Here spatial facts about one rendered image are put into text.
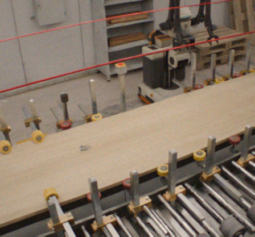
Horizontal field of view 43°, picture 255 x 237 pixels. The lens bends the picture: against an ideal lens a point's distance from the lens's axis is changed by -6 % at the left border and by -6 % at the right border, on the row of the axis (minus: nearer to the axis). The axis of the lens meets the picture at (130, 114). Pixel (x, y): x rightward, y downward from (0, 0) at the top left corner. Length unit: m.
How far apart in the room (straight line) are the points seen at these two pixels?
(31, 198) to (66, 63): 3.71
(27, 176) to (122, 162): 0.62
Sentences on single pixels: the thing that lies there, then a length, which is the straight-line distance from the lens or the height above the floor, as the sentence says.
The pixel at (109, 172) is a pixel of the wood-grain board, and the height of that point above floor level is 0.90.
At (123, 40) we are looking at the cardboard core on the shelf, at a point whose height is 0.58.
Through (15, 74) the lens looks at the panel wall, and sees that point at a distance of 5.33.
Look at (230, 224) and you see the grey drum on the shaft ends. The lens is 1.89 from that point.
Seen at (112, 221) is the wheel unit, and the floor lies 0.83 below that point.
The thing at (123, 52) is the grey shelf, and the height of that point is 0.25.
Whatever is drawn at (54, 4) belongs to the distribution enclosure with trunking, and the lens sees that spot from 4.96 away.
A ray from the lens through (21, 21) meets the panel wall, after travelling 5.13.
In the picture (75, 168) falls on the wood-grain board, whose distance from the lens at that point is 2.18.
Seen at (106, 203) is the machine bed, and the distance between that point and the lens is 2.14.
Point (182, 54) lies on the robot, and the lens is 4.13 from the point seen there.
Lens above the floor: 2.26
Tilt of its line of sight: 30 degrees down
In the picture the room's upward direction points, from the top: 3 degrees counter-clockwise
